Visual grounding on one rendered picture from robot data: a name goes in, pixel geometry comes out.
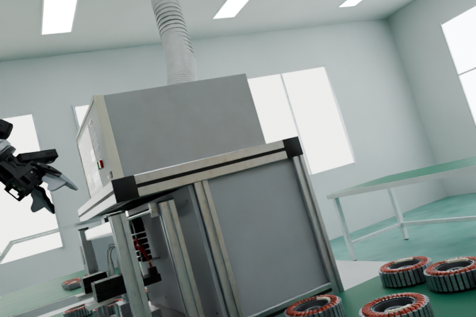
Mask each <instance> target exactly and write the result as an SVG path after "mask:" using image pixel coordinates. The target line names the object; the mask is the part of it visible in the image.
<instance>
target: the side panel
mask: <svg viewBox="0 0 476 317"><path fill-rule="evenodd" d="M192 185H193V189H194V193H195V197H196V200H197V203H198V208H199V211H200V215H201V219H202V222H203V226H204V229H205V234H206V237H207V240H208V245H209V247H210V252H211V255H212V260H213V263H214V266H215V271H216V273H217V278H218V281H219V284H220V288H221V292H222V296H223V299H224V303H225V307H226V310H227V315H228V317H284V314H283V313H284V311H285V310H286V309H287V308H288V307H289V306H290V305H292V304H294V303H296V302H297V301H300V300H303V299H306V300H307V298H308V297H309V298H312V296H314V297H316V296H319V295H324V294H326V295H327V294H329V295H330V294H332V295H335V294H338V293H340V292H342V291H344V287H343V284H342V281H341V277H340V274H339V270H338V267H337V265H336V261H335V258H334V254H333V251H332V247H331V244H330V242H329V237H328V235H327V230H326V228H325V225H324V221H323V218H322V214H321V211H320V208H319V205H318V201H317V198H316V194H315V191H314V188H313V185H312V181H311V178H310V174H309V171H308V169H307V164H306V162H305V157H304V155H299V156H294V157H292V158H288V159H285V160H282V161H276V162H273V163H269V164H266V165H262V166H258V167H255V168H250V169H246V170H244V171H239V172H236V173H230V174H228V175H223V176H220V177H216V178H212V179H209V180H203V181H200V182H197V183H193V184H192Z"/></svg>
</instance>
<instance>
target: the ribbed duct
mask: <svg viewBox="0 0 476 317"><path fill-rule="evenodd" d="M151 4H152V8H153V12H154V15H155V19H156V22H157V27H158V31H159V35H160V38H161V43H162V47H163V48H164V56H165V60H166V70H167V85H171V84H177V83H185V82H190V81H197V70H196V57H195V55H194V51H193V47H192V44H191V40H190V38H189V34H188V30H187V27H186V23H185V20H184V17H183V14H182V10H181V6H180V3H179V0H151Z"/></svg>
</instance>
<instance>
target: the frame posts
mask: <svg viewBox="0 0 476 317"><path fill-rule="evenodd" d="M157 205H158V208H159V213H160V216H159V217H160V219H161V225H162V228H163V231H164V235H165V239H166V244H167V247H168V250H169V255H170V258H171V263H172V266H173V269H174V274H175V277H176V282H177V285H178V290H179V293H180V296H181V300H182V304H183V309H184V312H185V315H186V317H205V315H204V312H203V307H202V304H201V301H200V296H199V293H198V288H197V285H196V281H195V277H194V274H193V270H192V267H191V262H190V259H189V256H188V251H187V248H186V243H185V240H184V237H183V232H182V229H181V225H180V221H179V217H178V214H177V211H176V206H175V203H174V198H173V197H172V198H169V199H166V200H162V201H159V202H157ZM108 219H109V222H110V227H111V231H112V234H113V239H114V243H115V248H116V251H117V254H118V259H119V263H120V268H121V271H122V274H123V279H124V283H125V288H126V291H127V296H128V299H129V302H130V308H131V311H132V316H133V317H152V314H151V311H150V307H149V302H148V299H147V294H146V291H145V286H144V282H143V279H142V274H141V271H140V266H139V263H138V260H137V255H136V252H135V247H134V243H133V240H132V235H131V232H130V227H129V224H128V218H127V215H126V211H121V212H117V213H114V214H110V215H108ZM87 230H89V228H88V227H86V228H83V229H79V230H78V232H79V238H80V241H81V247H82V250H83V254H84V259H85V262H86V268H87V271H88V274H89V275H92V274H94V273H97V272H99V270H98V264H97V261H96V256H95V253H94V247H93V244H92V240H90V241H84V236H83V233H82V232H84V231H87ZM97 312H98V317H103V312H102V309H101V307H98V308H97Z"/></svg>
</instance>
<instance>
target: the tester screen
mask: <svg viewBox="0 0 476 317"><path fill-rule="evenodd" d="M92 149H93V147H92V143H91V138H90V135H89V130H88V128H87V129H86V131H85V133H84V136H83V138H82V140H81V142H80V144H79V152H80V155H81V160H82V163H83V167H84V172H85V176H86V181H87V184H88V187H89V186H90V185H91V184H92V183H94V178H93V175H92V169H93V168H94V167H95V165H96V160H95V161H94V162H93V163H92V165H91V166H90V163H89V158H88V155H89V153H90V152H91V150H92ZM89 173H90V176H91V182H90V183H89V180H88V177H87V175H88V174H89ZM101 186H102V183H101V184H100V185H99V186H98V187H97V188H96V186H95V188H94V189H93V190H92V191H91V192H90V195H92V194H93V193H94V192H95V191H97V189H99V188H100V187H101Z"/></svg>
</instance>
